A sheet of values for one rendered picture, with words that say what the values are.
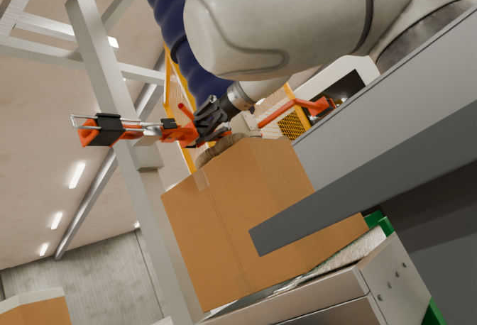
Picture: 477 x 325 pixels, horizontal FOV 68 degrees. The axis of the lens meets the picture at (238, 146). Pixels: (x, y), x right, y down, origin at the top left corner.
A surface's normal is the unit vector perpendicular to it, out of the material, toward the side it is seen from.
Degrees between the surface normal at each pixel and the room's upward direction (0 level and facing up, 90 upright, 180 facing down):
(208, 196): 90
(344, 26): 146
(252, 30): 133
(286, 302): 90
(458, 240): 90
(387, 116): 90
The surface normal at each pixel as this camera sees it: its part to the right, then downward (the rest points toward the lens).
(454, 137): -0.76, 0.14
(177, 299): -0.58, 0.00
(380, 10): 0.10, 0.59
